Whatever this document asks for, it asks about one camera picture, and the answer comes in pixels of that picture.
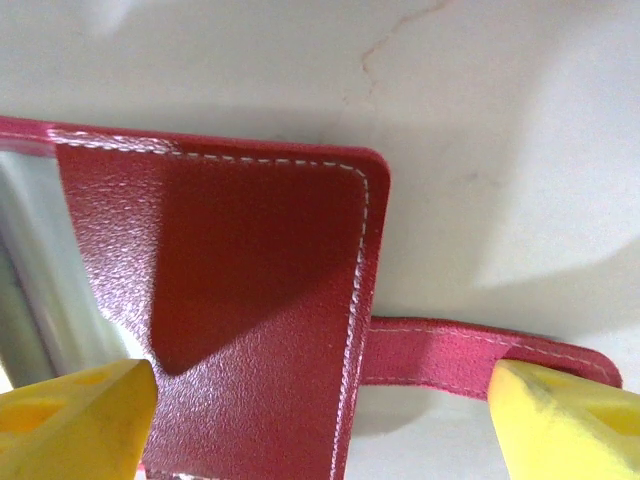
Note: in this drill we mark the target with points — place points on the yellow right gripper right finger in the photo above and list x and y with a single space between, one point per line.
565 430

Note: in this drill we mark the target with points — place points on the red leather card holder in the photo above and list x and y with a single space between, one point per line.
250 250

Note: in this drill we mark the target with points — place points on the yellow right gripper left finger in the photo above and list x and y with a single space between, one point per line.
65 430

